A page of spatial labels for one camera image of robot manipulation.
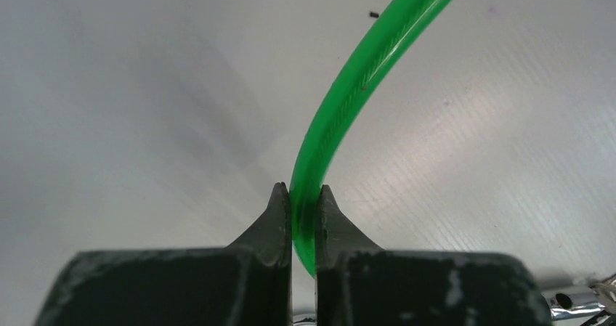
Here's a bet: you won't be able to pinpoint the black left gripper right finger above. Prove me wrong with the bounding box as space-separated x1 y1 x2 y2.
315 186 551 325

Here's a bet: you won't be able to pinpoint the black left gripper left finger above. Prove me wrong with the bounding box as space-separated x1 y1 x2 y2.
35 182 292 325

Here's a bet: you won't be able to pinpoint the green cable lock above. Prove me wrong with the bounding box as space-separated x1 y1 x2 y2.
289 0 607 322

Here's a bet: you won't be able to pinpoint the green lock silver keys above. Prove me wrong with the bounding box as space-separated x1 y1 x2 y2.
582 274 615 326

